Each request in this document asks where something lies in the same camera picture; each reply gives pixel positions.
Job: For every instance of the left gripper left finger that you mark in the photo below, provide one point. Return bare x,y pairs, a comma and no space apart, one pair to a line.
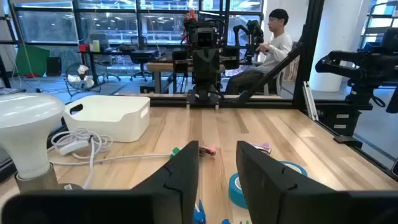
183,177

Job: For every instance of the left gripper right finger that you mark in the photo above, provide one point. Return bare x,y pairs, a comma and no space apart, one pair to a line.
261,174

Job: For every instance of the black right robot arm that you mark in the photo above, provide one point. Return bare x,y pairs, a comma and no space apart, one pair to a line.
206,96

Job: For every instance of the background black robot arm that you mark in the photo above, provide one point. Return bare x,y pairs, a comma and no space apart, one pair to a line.
255,34
367,67

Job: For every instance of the purple staple remover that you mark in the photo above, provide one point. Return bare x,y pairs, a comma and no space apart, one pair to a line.
262,148

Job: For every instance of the green mini stapler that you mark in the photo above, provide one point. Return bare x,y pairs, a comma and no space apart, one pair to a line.
175,152

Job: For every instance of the blue mini stapler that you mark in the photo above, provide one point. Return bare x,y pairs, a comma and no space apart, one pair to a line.
199,214

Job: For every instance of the wooden table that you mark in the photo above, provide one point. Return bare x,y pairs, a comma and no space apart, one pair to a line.
161,67

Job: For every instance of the black office chair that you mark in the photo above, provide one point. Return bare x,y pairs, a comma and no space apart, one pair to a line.
141,57

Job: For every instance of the person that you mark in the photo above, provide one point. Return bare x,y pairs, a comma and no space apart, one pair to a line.
276,49

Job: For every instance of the white aluminium bar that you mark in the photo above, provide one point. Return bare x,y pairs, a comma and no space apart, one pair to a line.
311,102

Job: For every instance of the white plastic bin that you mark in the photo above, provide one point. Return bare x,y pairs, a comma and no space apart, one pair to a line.
109,121

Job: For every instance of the black office desk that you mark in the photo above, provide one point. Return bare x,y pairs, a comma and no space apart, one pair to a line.
109,53

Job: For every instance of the grey office chair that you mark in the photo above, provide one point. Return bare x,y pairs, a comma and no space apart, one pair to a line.
99,42

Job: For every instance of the pale green cup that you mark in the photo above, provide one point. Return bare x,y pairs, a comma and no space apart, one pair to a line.
96,46

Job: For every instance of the red box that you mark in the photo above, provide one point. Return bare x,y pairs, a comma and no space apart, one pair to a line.
84,48

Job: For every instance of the black case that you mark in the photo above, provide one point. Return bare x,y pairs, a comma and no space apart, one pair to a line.
53,67

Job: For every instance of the white mushroom lamp brass base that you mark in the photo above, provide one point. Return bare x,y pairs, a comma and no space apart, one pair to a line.
25,130

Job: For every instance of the green board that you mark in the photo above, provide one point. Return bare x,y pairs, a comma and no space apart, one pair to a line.
32,60

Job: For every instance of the metal shelf rack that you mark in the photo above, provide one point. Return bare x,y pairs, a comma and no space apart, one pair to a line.
377,29

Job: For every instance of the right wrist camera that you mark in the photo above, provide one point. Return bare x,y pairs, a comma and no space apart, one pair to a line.
206,38

